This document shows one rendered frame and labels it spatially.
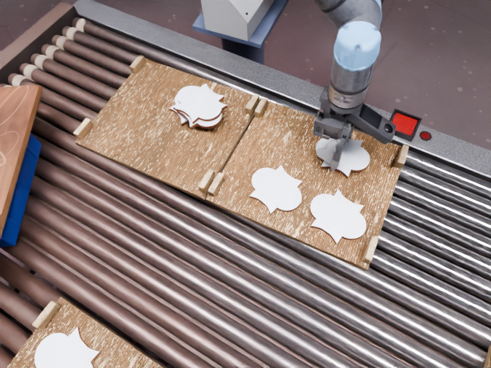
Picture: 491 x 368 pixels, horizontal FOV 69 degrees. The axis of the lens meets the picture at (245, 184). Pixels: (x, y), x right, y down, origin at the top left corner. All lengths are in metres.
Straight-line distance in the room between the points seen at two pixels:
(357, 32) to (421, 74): 1.95
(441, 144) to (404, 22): 1.95
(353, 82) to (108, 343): 0.71
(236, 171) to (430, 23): 2.32
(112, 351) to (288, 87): 0.82
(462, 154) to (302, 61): 1.62
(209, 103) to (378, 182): 0.48
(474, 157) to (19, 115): 1.17
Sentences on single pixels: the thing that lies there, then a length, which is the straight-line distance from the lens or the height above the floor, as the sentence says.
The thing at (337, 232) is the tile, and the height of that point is 0.95.
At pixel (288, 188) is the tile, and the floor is 0.95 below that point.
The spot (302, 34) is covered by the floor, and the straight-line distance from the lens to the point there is 2.72.
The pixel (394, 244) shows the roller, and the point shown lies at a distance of 0.90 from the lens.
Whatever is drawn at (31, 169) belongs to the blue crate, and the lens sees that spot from 1.09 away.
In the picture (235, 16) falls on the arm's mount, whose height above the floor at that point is 0.96.
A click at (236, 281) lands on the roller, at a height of 0.92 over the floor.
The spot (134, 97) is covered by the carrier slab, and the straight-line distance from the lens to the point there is 1.12.
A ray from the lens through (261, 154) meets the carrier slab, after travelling 0.94.
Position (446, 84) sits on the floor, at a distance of 2.62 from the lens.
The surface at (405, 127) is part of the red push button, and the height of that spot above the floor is 0.93.
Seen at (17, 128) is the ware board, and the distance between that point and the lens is 1.05.
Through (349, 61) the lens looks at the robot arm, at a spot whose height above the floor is 1.27.
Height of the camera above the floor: 1.73
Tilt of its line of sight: 62 degrees down
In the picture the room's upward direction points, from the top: 5 degrees counter-clockwise
